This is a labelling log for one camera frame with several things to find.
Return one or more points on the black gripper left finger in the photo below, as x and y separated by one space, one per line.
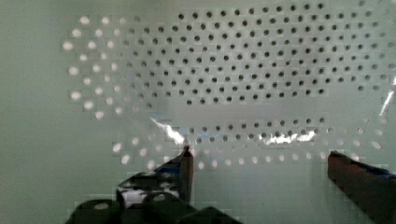
162 196

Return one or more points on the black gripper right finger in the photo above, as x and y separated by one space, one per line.
371 188

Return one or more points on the green plastic strainer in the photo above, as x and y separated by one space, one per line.
262 91

